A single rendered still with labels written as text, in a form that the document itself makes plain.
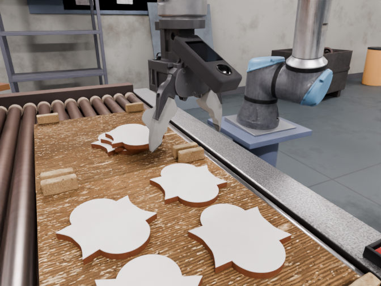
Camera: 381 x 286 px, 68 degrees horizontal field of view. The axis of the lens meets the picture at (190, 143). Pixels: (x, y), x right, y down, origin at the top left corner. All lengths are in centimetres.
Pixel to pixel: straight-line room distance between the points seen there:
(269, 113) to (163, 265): 73
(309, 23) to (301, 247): 61
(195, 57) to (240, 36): 473
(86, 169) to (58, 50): 360
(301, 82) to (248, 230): 57
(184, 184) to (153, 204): 7
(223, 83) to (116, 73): 396
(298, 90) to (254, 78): 15
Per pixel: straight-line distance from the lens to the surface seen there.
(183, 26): 44
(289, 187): 61
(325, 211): 56
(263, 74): 97
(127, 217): 46
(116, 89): 134
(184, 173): 56
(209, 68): 40
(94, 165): 65
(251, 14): 524
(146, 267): 38
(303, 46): 89
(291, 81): 92
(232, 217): 45
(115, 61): 429
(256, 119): 100
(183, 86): 45
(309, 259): 43
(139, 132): 70
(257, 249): 41
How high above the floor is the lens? 122
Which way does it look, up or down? 23 degrees down
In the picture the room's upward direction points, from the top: straight up
